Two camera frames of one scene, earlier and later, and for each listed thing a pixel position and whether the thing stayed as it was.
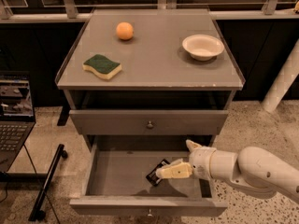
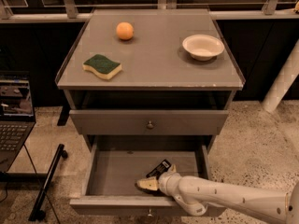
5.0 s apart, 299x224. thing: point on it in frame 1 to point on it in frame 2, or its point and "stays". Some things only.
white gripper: [202, 163] to [165, 180]
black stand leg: [37, 214] stays
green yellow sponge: [102, 66] stays
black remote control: [152, 176] stays
